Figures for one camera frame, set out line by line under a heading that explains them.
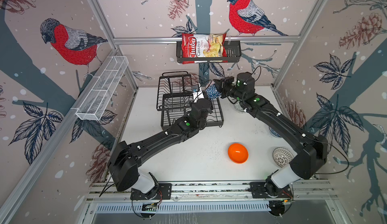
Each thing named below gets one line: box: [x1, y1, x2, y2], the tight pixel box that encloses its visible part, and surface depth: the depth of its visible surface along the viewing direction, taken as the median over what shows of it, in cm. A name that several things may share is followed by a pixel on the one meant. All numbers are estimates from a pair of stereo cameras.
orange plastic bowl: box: [227, 143, 249, 164], surface depth 85 cm
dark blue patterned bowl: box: [206, 83, 222, 99], surface depth 82 cm
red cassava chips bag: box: [181, 32, 228, 65], surface depth 90 cm
